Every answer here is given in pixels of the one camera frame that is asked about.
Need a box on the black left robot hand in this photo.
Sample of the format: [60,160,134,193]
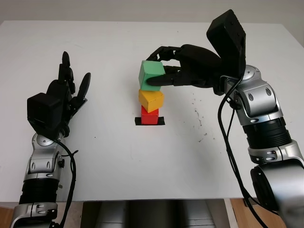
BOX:
[46,51,92,138]

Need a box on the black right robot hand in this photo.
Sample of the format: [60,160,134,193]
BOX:
[145,44,226,96]

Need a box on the green wooden block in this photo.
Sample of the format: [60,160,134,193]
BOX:
[138,60,166,92]

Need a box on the yellow wooden block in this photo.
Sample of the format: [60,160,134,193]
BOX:
[138,89,165,114]

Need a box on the red wooden block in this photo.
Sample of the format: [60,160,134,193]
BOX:
[141,105,159,125]

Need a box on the black tape strip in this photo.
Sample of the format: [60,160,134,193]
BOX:
[134,116,166,126]

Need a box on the grey robot torso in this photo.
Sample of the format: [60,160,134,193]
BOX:
[80,199,227,228]

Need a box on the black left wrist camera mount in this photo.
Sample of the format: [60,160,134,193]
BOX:
[27,93,64,138]

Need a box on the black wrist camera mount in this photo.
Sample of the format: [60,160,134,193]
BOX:
[27,93,64,138]
[206,9,247,79]

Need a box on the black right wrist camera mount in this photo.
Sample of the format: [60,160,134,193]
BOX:
[206,9,247,79]

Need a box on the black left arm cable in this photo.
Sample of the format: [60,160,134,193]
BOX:
[53,139,79,228]

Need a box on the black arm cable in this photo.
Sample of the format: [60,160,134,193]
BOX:
[53,139,79,228]
[218,70,269,228]

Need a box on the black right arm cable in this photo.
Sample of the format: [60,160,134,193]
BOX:
[218,70,269,228]

